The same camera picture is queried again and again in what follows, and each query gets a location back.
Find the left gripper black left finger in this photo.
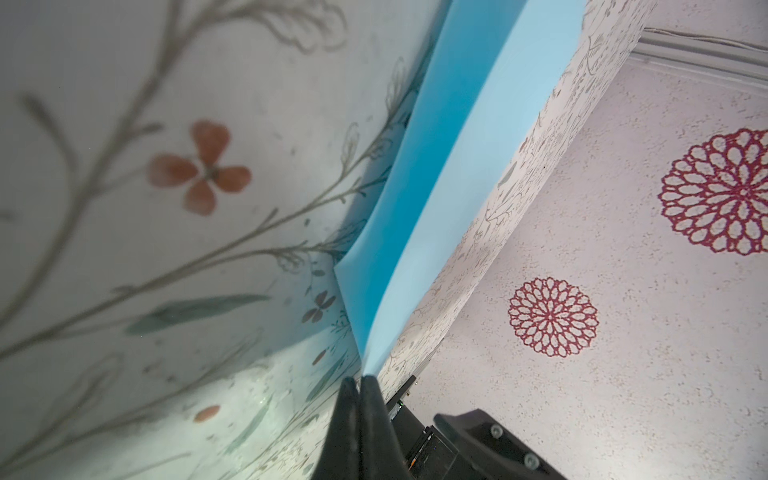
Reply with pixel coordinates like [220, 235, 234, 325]
[311, 377, 361, 480]

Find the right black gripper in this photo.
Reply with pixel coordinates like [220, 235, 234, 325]
[386, 376, 566, 480]

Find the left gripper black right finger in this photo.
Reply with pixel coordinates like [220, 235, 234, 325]
[359, 376, 412, 480]

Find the light blue square paper sheet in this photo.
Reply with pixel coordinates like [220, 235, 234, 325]
[335, 0, 586, 375]

